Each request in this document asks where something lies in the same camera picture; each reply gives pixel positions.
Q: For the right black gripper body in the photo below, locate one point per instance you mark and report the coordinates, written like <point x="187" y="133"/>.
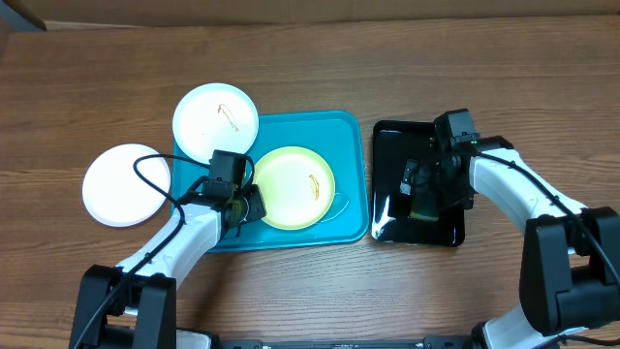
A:
<point x="449" y="191"/>

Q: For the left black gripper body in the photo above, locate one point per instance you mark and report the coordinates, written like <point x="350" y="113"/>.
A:
<point x="254" y="204"/>

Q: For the green yellow sponge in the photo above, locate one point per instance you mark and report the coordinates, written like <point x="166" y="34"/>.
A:
<point x="424" y="207"/>

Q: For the yellow plate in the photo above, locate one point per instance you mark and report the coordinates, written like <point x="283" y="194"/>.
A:
<point x="297" y="185"/>

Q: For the white plate with stain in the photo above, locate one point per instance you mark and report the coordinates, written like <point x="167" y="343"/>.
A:
<point x="215" y="116"/>

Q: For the pink plate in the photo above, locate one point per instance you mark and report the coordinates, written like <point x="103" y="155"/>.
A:
<point x="126" y="185"/>

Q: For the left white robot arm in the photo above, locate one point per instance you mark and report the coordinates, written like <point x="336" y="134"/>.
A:
<point x="133" y="305"/>

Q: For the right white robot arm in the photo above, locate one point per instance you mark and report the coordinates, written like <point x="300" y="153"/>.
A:
<point x="569" y="274"/>

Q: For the black plastic tray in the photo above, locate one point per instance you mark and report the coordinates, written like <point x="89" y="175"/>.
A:
<point x="394" y="142"/>

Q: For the teal plastic tray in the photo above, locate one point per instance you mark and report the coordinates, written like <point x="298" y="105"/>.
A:
<point x="334" y="135"/>

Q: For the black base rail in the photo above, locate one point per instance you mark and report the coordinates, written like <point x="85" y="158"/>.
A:
<point x="429" y="342"/>

